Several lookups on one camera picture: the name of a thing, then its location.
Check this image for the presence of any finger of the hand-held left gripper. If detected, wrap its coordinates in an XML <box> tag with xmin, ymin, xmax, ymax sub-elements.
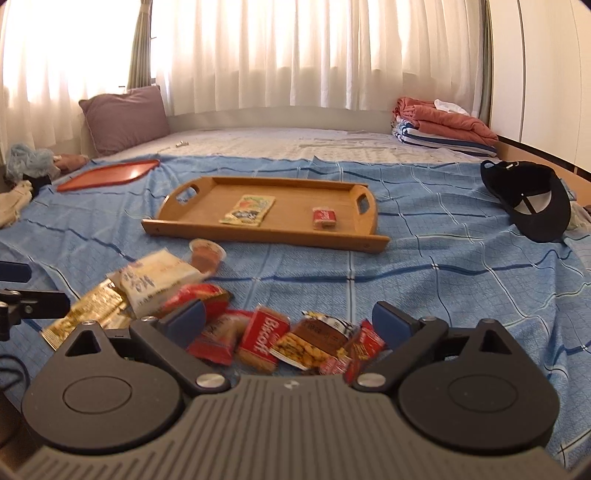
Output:
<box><xmin>0</xmin><ymin>261</ymin><xmax>33</xmax><ymax>282</ymax></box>
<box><xmin>0</xmin><ymin>288</ymin><xmax>71</xmax><ymax>342</ymax></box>

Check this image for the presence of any small red snack packet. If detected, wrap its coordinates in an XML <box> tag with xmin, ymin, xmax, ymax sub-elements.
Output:
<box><xmin>318</xmin><ymin>355</ymin><xmax>352</xmax><ymax>377</ymax></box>
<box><xmin>344</xmin><ymin>318</ymin><xmax>386</xmax><ymax>374</ymax></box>

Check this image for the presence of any wooden bed frame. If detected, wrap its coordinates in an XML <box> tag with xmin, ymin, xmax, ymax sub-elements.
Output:
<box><xmin>496</xmin><ymin>134</ymin><xmax>591</xmax><ymax>204</ymax></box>

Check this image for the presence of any grey green drape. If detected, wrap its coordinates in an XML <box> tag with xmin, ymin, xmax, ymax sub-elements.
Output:
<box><xmin>477</xmin><ymin>0</ymin><xmax>493</xmax><ymax>126</ymax></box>
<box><xmin>126</xmin><ymin>0</ymin><xmax>157</xmax><ymax>89</ymax></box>

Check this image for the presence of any blue checked bedspread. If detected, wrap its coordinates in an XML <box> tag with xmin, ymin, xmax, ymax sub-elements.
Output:
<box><xmin>0</xmin><ymin>154</ymin><xmax>591</xmax><ymax>472</ymax></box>

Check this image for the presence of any folded blue striped towel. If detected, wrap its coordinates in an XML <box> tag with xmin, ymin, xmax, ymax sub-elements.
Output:
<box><xmin>392</xmin><ymin>116</ymin><xmax>498</xmax><ymax>158</ymax></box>

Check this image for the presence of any purple pillow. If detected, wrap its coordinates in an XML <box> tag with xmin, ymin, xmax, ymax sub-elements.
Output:
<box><xmin>78</xmin><ymin>84</ymin><xmax>169</xmax><ymax>157</ymax></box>

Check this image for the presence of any red plastic tray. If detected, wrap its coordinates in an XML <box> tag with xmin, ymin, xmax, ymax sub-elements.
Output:
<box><xmin>56</xmin><ymin>159</ymin><xmax>161</xmax><ymax>192</ymax></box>

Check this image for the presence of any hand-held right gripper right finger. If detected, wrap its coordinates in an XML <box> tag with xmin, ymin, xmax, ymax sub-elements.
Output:
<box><xmin>346</xmin><ymin>300</ymin><xmax>513</xmax><ymax>389</ymax></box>

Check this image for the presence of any pink brown cloth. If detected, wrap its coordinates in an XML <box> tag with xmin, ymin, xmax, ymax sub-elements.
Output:
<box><xmin>53</xmin><ymin>154</ymin><xmax>90</xmax><ymax>174</ymax></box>

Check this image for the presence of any white folded cloth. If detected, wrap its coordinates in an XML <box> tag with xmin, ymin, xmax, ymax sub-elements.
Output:
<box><xmin>433</xmin><ymin>98</ymin><xmax>470</xmax><ymax>114</ymax></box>

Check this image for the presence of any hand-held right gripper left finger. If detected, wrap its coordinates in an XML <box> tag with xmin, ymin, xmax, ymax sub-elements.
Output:
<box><xmin>65</xmin><ymin>298</ymin><xmax>232</xmax><ymax>394</ymax></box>

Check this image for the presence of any beige cloth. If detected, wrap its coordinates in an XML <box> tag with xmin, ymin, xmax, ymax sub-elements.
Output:
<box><xmin>0</xmin><ymin>180</ymin><xmax>34</xmax><ymax>230</ymax></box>

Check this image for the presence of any white sheer curtain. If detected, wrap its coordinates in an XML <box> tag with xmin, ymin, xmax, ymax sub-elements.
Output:
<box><xmin>150</xmin><ymin>0</ymin><xmax>488</xmax><ymax>116</ymax></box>
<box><xmin>0</xmin><ymin>0</ymin><xmax>137</xmax><ymax>153</ymax></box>

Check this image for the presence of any white yellow pastry packet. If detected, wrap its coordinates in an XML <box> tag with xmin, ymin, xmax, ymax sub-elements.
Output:
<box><xmin>107</xmin><ymin>249</ymin><xmax>206</xmax><ymax>319</ymax></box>

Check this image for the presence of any folded blankets stack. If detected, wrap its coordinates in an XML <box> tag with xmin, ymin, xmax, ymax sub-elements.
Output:
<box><xmin>392</xmin><ymin>97</ymin><xmax>499</xmax><ymax>146</ymax></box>

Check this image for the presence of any red biscuit packet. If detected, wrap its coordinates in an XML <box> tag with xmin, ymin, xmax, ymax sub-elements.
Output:
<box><xmin>187</xmin><ymin>310</ymin><xmax>254</xmax><ymax>365</ymax></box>
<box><xmin>311</xmin><ymin>207</ymin><xmax>337</xmax><ymax>232</ymax></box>
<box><xmin>236</xmin><ymin>305</ymin><xmax>291</xmax><ymax>374</ymax></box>

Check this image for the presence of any grey patterned cloth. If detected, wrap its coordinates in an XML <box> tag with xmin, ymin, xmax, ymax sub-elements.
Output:
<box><xmin>566</xmin><ymin>198</ymin><xmax>591</xmax><ymax>232</ymax></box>

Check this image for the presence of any gold snack packet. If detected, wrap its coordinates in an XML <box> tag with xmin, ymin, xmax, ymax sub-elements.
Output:
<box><xmin>41</xmin><ymin>281</ymin><xmax>132</xmax><ymax>350</ymax></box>

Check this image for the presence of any black cable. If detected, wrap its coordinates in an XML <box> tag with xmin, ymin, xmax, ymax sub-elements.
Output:
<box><xmin>0</xmin><ymin>354</ymin><xmax>29</xmax><ymax>395</ymax></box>

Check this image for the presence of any glossy red snack packet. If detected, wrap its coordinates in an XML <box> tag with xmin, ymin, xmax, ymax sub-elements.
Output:
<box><xmin>159</xmin><ymin>282</ymin><xmax>232</xmax><ymax>324</ymax></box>

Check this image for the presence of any brown jelly cup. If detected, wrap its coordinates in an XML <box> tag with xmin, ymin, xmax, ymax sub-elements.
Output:
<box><xmin>188</xmin><ymin>239</ymin><xmax>227</xmax><ymax>278</ymax></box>

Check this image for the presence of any white wardrobe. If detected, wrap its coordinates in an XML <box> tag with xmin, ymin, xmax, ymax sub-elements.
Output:
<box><xmin>488</xmin><ymin>0</ymin><xmax>591</xmax><ymax>182</ymax></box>

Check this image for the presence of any wooden tray with handles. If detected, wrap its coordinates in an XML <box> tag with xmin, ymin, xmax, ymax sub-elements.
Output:
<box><xmin>141</xmin><ymin>176</ymin><xmax>391</xmax><ymax>254</ymax></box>

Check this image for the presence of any brown peanut snack packet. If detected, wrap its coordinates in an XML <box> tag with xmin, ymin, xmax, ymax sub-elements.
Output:
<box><xmin>269</xmin><ymin>311</ymin><xmax>358</xmax><ymax>371</ymax></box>

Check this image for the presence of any yellow green snack packet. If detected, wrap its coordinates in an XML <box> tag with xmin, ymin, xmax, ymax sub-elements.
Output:
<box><xmin>218</xmin><ymin>194</ymin><xmax>276</xmax><ymax>227</ymax></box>

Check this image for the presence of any black cap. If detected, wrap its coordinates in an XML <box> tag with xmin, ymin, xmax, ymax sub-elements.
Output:
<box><xmin>480</xmin><ymin>159</ymin><xmax>573</xmax><ymax>243</ymax></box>

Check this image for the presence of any crumpled blue cloth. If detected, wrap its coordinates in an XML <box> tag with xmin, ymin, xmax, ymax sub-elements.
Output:
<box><xmin>6</xmin><ymin>143</ymin><xmax>59</xmax><ymax>183</ymax></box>

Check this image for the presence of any light patterned bed sheet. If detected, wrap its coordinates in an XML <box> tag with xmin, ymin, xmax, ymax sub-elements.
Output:
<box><xmin>92</xmin><ymin>127</ymin><xmax>499</xmax><ymax>165</ymax></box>

